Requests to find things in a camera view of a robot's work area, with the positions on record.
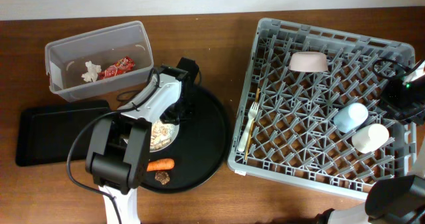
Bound grey dishwasher rack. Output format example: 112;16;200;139
228;18;418;200

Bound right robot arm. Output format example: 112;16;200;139
314;58;424;223

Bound black rectangular tray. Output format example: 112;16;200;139
15;100;110;167

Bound brown walnut shell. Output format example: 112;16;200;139
155;171;171;185

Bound grey plate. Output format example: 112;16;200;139
149;119;181;153

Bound red snack wrapper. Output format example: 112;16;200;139
98;56;135;80

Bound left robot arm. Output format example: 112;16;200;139
86;58;199;223

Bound blue cup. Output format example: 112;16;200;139
333;102;369;133

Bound orange carrot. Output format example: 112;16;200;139
147;158;175;171

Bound peanut shells and rice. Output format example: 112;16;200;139
149;120;177;150

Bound black round tray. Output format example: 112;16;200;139
141;86;231;193

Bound white tissue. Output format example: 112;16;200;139
81;61;102;82

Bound wooden chopstick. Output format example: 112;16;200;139
244;88;260;161

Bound white cup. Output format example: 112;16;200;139
351;124;389;154

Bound pink bowl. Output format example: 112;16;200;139
288;52;328;72

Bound white plastic fork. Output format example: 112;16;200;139
237;102;259;152

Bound clear plastic bin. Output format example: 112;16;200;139
44;21;153;102

